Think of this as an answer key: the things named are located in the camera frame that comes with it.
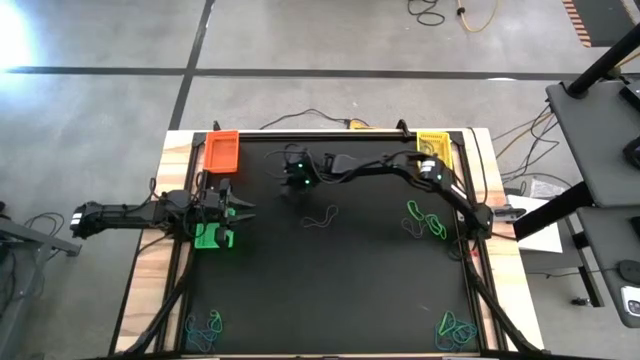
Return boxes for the grey desk top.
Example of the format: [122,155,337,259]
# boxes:
[576,203,640,330]
[544,74,640,209]

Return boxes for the black computer mouse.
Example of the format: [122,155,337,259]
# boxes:
[622,135,640,170]
[617,258,640,285]

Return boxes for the black side clamp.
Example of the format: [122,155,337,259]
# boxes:
[488,204,527,224]

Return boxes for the grey metal stand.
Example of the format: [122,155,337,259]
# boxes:
[0,214,82,360]

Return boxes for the clear plastic bag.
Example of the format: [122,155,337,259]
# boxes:
[528,177,567,202]

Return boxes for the black desk crossbar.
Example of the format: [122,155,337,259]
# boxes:
[511,180,594,242]

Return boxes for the coiled black floor cable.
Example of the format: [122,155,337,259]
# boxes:
[406,0,446,28]

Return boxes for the black table frame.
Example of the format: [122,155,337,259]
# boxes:
[107,128,549,360]

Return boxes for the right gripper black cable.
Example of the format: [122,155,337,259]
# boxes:
[263,147,327,172]

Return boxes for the yellow plastic basket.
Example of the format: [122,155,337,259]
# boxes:
[415,130,455,171]

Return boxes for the white paper sheet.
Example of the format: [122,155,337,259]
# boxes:
[508,194,565,254]

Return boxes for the black pole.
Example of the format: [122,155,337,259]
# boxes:
[566,22,640,99]

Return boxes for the black desk leg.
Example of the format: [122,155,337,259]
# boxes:
[569,230,606,309]

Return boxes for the black floor mat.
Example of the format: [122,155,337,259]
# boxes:
[572,0,637,48]

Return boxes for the black desk device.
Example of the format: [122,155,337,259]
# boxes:
[618,79,640,114]

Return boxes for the yellow floor cable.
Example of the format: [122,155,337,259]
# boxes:
[492,110,556,156]
[455,0,500,34]

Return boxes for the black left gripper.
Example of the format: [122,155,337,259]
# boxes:
[198,177,257,249]

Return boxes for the blue rubber band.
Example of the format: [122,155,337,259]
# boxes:
[433,329,464,353]
[197,319,222,351]
[184,315,214,355]

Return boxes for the green plastic basket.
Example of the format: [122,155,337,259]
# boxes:
[193,207,237,250]

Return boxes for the smartphone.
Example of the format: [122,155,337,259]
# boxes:
[620,284,640,317]

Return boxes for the orange plastic basket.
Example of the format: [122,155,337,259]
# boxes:
[202,129,241,175]

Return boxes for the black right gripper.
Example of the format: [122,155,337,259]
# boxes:
[277,143,335,200]

